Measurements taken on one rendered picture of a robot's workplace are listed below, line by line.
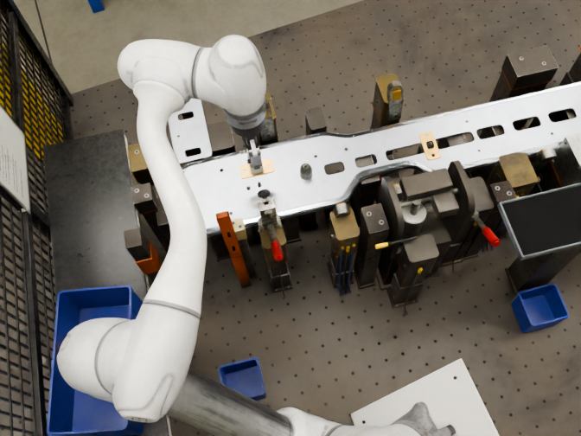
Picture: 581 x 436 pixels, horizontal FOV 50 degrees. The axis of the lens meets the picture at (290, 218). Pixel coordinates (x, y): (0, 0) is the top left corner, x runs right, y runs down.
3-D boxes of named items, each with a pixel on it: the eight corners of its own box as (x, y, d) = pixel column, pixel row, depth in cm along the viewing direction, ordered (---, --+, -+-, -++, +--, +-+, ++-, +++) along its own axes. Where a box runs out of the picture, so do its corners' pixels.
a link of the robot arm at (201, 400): (353, 505, 145) (285, 486, 160) (369, 435, 152) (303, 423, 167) (79, 391, 100) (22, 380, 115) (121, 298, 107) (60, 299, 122)
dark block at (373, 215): (368, 263, 186) (380, 201, 147) (375, 285, 183) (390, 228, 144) (352, 267, 185) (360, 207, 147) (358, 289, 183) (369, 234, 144)
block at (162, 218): (184, 227, 193) (162, 182, 166) (191, 263, 188) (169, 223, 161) (175, 229, 193) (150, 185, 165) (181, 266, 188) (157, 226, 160)
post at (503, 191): (472, 241, 187) (509, 179, 151) (478, 256, 185) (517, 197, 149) (456, 245, 187) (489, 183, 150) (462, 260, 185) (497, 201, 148)
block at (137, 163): (184, 199, 197) (156, 138, 164) (188, 221, 194) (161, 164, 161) (159, 204, 197) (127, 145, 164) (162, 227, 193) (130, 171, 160)
